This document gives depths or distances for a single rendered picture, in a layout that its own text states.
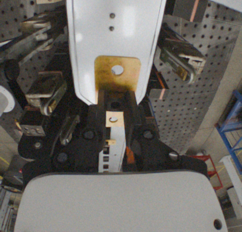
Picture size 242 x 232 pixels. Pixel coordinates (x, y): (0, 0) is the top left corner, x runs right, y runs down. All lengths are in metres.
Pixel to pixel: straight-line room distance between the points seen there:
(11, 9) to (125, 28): 0.56
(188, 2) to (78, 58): 0.31
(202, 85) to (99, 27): 0.75
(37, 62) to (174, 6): 0.65
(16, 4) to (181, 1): 0.63
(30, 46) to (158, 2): 0.28
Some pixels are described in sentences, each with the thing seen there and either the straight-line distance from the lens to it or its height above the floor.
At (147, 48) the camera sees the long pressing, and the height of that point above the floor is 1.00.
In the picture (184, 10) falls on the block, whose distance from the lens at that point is 0.42.
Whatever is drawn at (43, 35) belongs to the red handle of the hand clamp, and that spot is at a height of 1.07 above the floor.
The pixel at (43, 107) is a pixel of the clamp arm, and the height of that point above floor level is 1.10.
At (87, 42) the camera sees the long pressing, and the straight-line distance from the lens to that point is 0.38.
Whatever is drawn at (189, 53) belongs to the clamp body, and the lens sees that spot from 0.40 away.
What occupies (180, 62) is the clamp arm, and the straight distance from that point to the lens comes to 0.35.
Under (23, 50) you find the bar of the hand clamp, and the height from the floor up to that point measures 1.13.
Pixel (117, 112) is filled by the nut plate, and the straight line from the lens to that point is 0.15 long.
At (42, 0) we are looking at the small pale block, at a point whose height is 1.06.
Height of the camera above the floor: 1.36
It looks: 45 degrees down
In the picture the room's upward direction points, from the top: 175 degrees clockwise
